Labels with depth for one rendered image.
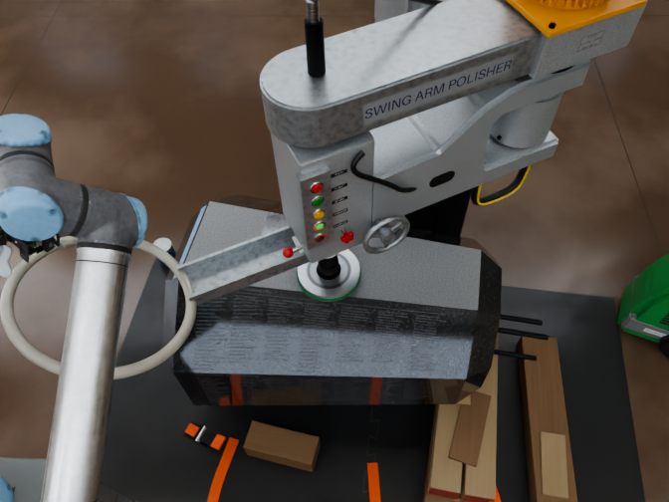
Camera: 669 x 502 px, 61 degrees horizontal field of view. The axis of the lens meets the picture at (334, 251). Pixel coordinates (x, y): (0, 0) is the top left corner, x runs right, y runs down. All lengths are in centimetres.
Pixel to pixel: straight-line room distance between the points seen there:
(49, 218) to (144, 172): 271
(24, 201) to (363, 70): 75
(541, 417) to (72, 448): 205
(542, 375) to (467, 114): 151
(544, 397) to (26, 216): 224
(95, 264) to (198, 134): 283
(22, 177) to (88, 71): 358
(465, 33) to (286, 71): 43
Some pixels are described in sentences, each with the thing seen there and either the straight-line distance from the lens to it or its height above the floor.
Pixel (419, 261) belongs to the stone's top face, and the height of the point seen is 87.
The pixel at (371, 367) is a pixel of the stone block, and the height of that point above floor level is 70.
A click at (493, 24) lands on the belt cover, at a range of 151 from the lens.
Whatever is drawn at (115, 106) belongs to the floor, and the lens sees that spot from 420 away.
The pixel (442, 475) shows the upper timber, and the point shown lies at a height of 24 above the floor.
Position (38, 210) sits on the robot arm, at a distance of 98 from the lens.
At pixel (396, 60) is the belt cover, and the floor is 174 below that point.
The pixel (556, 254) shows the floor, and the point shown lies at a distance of 328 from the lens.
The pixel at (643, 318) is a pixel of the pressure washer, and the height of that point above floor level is 19.
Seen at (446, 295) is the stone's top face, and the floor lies 87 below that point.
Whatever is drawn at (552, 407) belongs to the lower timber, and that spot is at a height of 12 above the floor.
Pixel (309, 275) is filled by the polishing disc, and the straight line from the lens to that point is 193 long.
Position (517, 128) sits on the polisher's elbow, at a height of 137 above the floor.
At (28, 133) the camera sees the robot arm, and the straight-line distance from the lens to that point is 107.
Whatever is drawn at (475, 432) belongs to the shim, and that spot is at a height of 25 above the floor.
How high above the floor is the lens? 256
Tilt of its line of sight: 55 degrees down
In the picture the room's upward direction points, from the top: 3 degrees counter-clockwise
